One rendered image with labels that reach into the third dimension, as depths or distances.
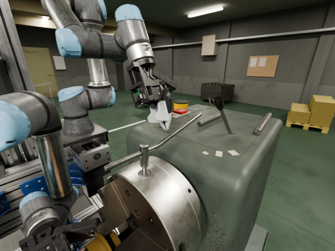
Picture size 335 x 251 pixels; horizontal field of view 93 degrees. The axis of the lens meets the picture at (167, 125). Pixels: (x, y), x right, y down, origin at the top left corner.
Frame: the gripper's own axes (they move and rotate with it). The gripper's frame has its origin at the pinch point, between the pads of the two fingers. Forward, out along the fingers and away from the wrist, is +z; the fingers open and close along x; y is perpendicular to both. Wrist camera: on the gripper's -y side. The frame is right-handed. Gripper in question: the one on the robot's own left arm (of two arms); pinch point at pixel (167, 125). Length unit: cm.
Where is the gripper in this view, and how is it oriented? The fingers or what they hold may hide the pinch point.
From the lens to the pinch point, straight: 50.3
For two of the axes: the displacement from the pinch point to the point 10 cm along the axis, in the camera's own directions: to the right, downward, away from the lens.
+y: -6.6, 2.7, -7.0
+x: 6.9, -1.4, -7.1
